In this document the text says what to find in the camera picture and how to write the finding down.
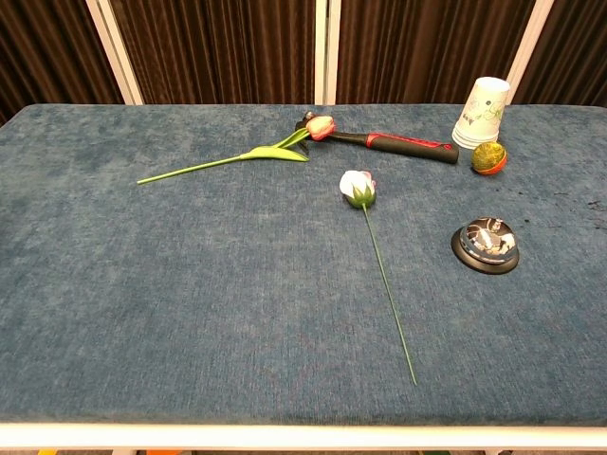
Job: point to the chrome bell with black base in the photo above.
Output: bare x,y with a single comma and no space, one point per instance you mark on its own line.
484,242

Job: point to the white artificial rose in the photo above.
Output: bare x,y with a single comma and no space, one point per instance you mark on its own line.
359,188

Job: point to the pink artificial tulip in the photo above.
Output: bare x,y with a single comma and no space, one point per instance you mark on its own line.
273,152

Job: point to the blue fabric table cover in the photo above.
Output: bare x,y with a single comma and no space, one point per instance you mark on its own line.
189,284

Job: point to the black and red hammer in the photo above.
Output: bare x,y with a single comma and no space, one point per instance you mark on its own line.
408,144

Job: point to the green and orange ball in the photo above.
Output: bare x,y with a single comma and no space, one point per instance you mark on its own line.
488,158

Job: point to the dark brown curtain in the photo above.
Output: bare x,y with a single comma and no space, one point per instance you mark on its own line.
218,47

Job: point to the stack of white paper cups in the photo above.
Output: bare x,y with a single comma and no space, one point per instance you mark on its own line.
482,116

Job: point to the white partition frame post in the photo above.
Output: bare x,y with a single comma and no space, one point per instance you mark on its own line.
115,49
326,52
527,45

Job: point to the white table frame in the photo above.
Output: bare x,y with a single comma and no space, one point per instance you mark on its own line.
303,437

